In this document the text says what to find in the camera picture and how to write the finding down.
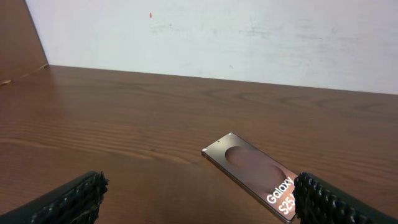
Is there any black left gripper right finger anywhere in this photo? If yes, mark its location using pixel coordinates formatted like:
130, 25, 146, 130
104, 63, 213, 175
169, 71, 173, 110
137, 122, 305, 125
293, 172, 397, 224

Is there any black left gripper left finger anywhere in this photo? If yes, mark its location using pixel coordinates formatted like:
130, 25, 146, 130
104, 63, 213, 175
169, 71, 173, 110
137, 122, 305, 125
1, 171, 109, 224

